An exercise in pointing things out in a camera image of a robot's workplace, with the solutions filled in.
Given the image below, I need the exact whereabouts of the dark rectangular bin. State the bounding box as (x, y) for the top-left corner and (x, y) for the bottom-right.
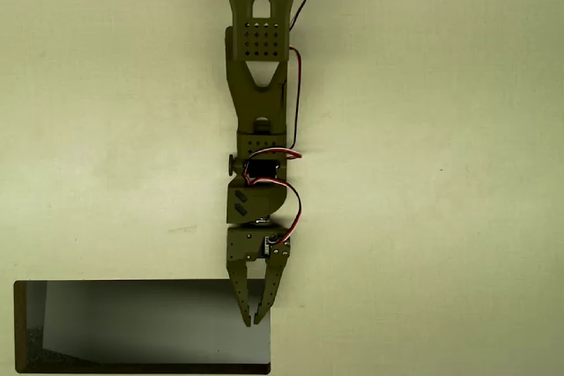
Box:
(12, 278), (272, 375)

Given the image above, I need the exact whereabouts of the red white black servo cable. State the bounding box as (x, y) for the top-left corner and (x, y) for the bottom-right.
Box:
(242, 148), (304, 246)

